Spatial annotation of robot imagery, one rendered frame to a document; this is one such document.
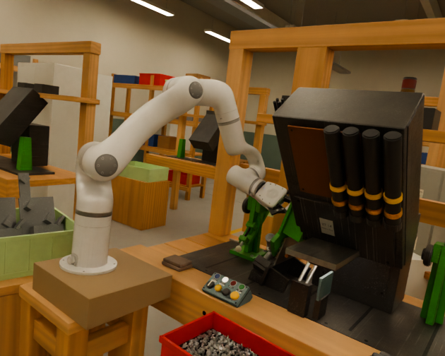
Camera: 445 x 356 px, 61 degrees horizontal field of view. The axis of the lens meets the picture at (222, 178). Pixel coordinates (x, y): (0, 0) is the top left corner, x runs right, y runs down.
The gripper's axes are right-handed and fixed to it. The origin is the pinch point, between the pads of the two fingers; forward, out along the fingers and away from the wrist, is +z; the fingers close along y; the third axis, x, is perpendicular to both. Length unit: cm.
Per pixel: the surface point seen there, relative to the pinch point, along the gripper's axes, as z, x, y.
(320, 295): 27.6, -3.8, -23.1
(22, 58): -657, 190, 80
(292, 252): 17.2, -18.8, -21.6
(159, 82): -493, 291, 229
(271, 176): -31.5, 27.4, 22.8
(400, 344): 53, 3, -19
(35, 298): -39, -18, -83
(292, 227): 6.6, -4.9, -8.9
